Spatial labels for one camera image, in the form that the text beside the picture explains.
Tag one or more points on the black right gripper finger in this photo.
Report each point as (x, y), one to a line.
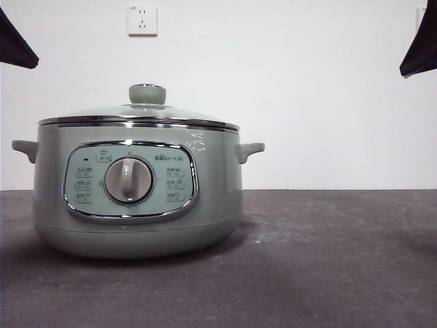
(423, 51)

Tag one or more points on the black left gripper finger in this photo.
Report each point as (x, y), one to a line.
(15, 51)

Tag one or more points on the glass lid with green knob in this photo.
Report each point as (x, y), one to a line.
(147, 94)

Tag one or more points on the pale green electric cooking pot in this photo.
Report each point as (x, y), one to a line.
(218, 191)

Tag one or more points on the white wall power outlet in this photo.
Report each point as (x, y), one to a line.
(419, 15)
(143, 20)

